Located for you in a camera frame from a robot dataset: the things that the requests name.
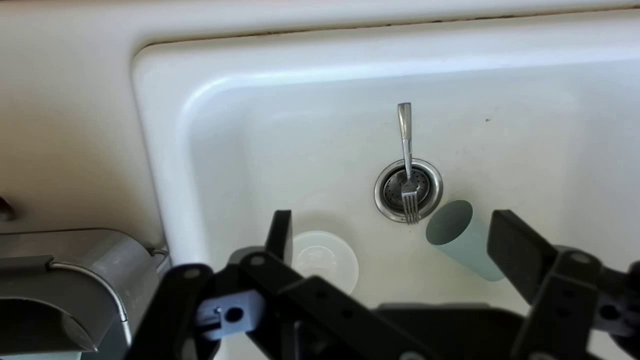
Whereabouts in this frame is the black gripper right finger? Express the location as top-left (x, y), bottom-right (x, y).
top-left (485, 208), bottom-right (640, 360)

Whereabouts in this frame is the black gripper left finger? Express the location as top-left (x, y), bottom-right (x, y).
top-left (125, 208), bottom-right (428, 360)

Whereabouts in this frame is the metal sink drain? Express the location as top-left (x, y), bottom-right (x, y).
top-left (372, 157), bottom-right (445, 227)

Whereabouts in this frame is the white ceramic sink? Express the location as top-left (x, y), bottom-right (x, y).
top-left (130, 9), bottom-right (640, 360)

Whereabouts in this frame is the grey dish rack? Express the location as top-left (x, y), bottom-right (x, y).
top-left (0, 229), bottom-right (172, 360)

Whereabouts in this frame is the teal plastic cup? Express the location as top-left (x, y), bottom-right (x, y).
top-left (423, 199), bottom-right (505, 285)

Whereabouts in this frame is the metal fork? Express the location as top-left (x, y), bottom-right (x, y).
top-left (396, 100), bottom-right (423, 227)

